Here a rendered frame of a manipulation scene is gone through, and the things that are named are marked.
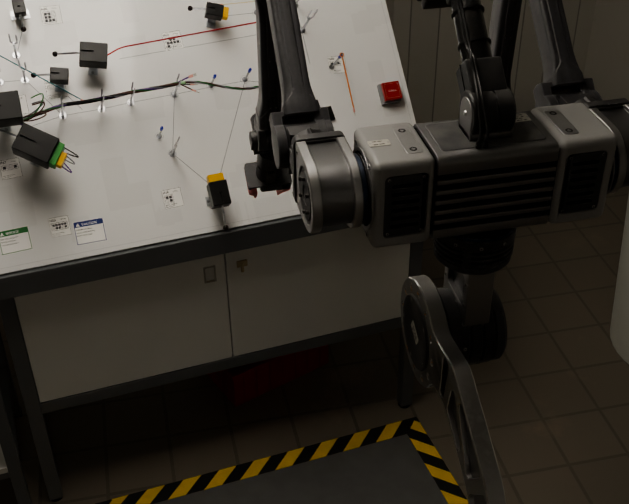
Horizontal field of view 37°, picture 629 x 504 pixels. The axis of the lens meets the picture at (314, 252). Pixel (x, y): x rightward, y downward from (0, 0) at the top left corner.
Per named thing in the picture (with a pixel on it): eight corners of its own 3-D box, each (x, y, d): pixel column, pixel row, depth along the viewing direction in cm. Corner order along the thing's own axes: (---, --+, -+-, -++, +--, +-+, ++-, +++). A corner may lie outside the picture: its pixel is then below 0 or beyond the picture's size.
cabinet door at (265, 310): (407, 317, 285) (413, 208, 262) (234, 358, 270) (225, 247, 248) (403, 312, 287) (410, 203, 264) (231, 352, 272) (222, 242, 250)
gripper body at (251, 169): (243, 167, 216) (244, 150, 210) (286, 162, 218) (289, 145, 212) (248, 191, 214) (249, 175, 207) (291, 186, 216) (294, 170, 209)
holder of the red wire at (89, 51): (53, 54, 237) (51, 38, 227) (106, 58, 240) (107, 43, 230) (52, 73, 236) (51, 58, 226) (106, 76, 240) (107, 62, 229)
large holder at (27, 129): (-6, 123, 231) (-12, 106, 217) (60, 153, 234) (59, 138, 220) (-18, 147, 230) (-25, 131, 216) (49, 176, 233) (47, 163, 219)
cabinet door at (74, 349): (232, 357, 271) (223, 246, 248) (40, 403, 256) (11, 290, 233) (230, 353, 272) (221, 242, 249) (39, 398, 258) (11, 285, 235)
